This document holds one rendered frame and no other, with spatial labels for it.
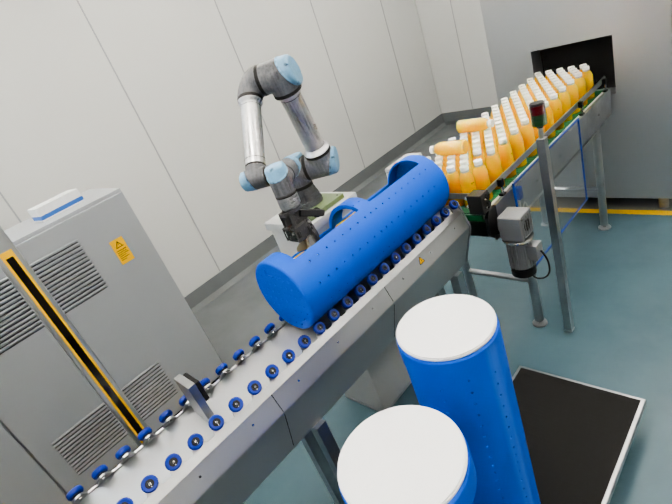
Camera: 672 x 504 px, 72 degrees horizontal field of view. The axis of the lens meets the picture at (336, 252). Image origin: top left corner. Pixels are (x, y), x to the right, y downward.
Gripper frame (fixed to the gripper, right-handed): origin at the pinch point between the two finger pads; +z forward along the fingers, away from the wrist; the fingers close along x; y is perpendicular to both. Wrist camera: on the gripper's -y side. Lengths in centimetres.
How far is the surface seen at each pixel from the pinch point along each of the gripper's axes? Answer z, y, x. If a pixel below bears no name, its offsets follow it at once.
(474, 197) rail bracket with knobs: 17, -72, 21
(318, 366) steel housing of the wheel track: 28.2, 26.5, 13.0
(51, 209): -34, 40, -154
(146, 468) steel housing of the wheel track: 21, 84, -1
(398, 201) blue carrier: -0.9, -36.4, 12.0
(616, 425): 101, -45, 78
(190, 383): 6, 62, 3
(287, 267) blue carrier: -6.3, 17.9, 7.5
